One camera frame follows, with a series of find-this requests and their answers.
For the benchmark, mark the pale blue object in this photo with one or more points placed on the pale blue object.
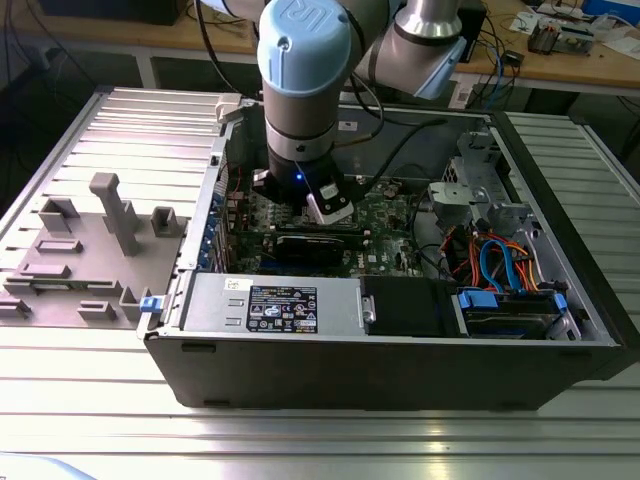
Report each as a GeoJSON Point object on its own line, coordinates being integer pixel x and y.
{"type": "Point", "coordinates": [30, 470]}

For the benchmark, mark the hard disk in blue carrier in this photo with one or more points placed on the hard disk in blue carrier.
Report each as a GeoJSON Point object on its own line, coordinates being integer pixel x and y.
{"type": "Point", "coordinates": [482, 300]}

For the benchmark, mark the blue case latch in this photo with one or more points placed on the blue case latch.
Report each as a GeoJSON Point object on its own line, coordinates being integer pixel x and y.
{"type": "Point", "coordinates": [151, 305]}

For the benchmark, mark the metal disk bay cage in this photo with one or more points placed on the metal disk bay cage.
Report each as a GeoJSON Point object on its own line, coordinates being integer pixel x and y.
{"type": "Point", "coordinates": [450, 195]}

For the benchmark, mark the blue cardboard box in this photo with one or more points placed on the blue cardboard box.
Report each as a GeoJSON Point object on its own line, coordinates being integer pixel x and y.
{"type": "Point", "coordinates": [610, 6]}

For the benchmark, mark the wooden desk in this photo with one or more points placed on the wooden desk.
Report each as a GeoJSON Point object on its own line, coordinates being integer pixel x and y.
{"type": "Point", "coordinates": [165, 37]}

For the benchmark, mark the black equipment box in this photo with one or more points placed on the black equipment box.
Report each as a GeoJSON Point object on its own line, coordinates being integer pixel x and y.
{"type": "Point", "coordinates": [110, 10]}

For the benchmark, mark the green circuit board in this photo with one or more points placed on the green circuit board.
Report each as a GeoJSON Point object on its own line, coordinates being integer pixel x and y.
{"type": "Point", "coordinates": [577, 37]}

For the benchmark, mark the grey parts rack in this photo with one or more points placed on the grey parts rack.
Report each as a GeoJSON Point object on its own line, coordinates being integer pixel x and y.
{"type": "Point", "coordinates": [95, 260]}

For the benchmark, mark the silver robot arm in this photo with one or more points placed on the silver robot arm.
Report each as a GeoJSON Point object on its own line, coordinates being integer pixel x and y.
{"type": "Point", "coordinates": [300, 115]}

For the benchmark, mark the white paper sheet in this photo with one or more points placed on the white paper sheet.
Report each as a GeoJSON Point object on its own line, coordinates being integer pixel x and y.
{"type": "Point", "coordinates": [622, 47]}
{"type": "Point", "coordinates": [525, 22]}

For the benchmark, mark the small grey wrist camera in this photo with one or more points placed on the small grey wrist camera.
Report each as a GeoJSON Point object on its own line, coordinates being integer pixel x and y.
{"type": "Point", "coordinates": [261, 180]}

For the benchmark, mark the black graphics card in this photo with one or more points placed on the black graphics card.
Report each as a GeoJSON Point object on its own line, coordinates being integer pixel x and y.
{"type": "Point", "coordinates": [310, 250]}

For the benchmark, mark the round coin battery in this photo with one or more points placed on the round coin battery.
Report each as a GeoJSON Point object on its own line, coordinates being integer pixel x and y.
{"type": "Point", "coordinates": [392, 189]}

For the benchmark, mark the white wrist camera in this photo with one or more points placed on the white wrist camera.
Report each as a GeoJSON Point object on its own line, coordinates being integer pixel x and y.
{"type": "Point", "coordinates": [332, 207]}

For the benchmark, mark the black power adapter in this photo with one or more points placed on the black power adapter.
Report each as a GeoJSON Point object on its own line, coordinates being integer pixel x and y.
{"type": "Point", "coordinates": [513, 58]}

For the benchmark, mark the black finned component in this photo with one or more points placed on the black finned component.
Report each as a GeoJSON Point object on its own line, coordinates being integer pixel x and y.
{"type": "Point", "coordinates": [542, 40]}

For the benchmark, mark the green RAM stick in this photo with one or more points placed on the green RAM stick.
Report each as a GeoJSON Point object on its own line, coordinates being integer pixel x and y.
{"type": "Point", "coordinates": [75, 286]}

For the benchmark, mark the black drive bay cover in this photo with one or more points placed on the black drive bay cover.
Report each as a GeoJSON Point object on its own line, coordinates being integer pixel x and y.
{"type": "Point", "coordinates": [405, 307]}

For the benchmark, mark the green motherboard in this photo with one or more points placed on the green motherboard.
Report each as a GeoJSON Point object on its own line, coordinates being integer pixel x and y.
{"type": "Point", "coordinates": [385, 235]}

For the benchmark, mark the black PC case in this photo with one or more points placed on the black PC case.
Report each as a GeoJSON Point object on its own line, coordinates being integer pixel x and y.
{"type": "Point", "coordinates": [350, 370]}

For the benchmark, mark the grey power supply unit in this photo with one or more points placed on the grey power supply unit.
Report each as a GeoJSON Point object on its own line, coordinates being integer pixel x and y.
{"type": "Point", "coordinates": [215, 305]}

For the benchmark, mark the white labelled box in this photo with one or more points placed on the white labelled box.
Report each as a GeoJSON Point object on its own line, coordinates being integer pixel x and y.
{"type": "Point", "coordinates": [462, 95]}

